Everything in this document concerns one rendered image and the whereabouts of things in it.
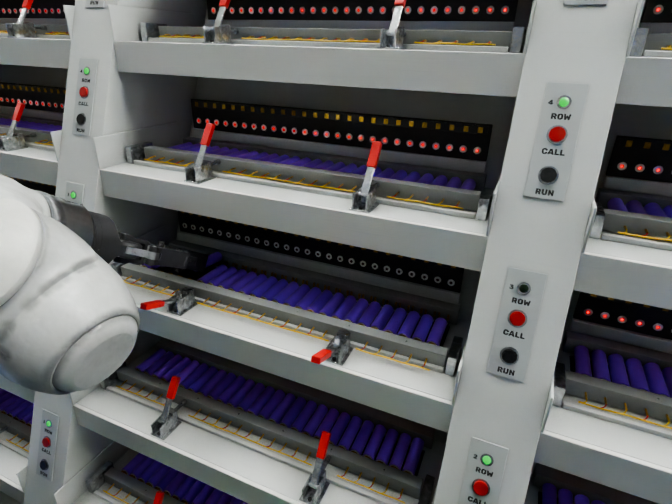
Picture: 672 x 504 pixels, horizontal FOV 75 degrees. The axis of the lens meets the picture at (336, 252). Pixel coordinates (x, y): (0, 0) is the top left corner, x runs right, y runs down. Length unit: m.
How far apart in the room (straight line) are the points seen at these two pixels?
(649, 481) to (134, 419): 0.71
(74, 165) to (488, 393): 0.72
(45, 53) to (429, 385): 0.83
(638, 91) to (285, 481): 0.65
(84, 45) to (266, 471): 0.73
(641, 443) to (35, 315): 0.58
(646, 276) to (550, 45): 0.26
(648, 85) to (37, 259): 0.57
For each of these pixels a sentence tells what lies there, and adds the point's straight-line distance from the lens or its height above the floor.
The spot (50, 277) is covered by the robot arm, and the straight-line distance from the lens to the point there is 0.37.
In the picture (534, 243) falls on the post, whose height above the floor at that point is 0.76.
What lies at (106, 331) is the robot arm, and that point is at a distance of 0.37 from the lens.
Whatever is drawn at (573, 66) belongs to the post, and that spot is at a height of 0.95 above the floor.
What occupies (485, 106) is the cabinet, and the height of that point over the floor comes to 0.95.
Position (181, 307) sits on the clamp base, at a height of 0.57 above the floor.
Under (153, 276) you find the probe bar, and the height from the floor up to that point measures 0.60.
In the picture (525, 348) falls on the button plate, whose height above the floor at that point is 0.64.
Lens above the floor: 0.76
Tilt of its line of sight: 6 degrees down
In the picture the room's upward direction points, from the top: 10 degrees clockwise
